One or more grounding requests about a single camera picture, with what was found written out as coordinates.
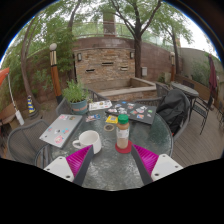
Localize white ceramic mug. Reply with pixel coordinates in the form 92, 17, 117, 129
72, 130, 103, 155

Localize slim wooden lamp post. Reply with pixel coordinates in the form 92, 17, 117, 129
169, 51, 177, 83

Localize green leafy tree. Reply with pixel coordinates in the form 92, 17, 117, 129
3, 0, 81, 113
156, 13, 194, 75
98, 0, 168, 79

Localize black jacket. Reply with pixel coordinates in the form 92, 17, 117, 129
156, 88, 188, 134

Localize orange patio umbrella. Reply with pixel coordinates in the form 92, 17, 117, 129
0, 67, 11, 88

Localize yellow card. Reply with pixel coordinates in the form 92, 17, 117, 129
105, 114, 119, 125

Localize dark metal patio chair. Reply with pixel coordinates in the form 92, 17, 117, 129
191, 96, 214, 135

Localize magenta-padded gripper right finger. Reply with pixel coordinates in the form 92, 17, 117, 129
130, 143, 184, 186

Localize green-capped brown drink bottle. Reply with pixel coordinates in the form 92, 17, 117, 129
115, 114, 131, 150

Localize white umbrella base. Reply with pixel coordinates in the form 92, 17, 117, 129
14, 109, 25, 126

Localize round dark patio table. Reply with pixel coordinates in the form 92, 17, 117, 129
170, 81, 200, 121

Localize small blue sticker cards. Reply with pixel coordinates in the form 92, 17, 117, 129
85, 113, 102, 123

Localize green plant in blue pot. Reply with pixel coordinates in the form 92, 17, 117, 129
62, 79, 90, 115

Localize flat round red coaster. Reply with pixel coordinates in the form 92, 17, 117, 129
115, 139, 133, 155

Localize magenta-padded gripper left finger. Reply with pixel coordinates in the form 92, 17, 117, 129
43, 144, 96, 187

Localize small brown round ring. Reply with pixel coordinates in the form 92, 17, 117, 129
103, 123, 115, 132

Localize silver laptop with stickers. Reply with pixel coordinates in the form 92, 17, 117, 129
38, 113, 84, 149

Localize black laptop with stickers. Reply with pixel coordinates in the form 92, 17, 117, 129
105, 100, 158, 125

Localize wooden lamp post with globe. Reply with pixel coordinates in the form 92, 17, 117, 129
49, 42, 64, 104

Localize white printed magazine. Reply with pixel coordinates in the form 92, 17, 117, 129
88, 99, 113, 112

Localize yellow blue striped cone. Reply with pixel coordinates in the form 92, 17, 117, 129
26, 94, 36, 114

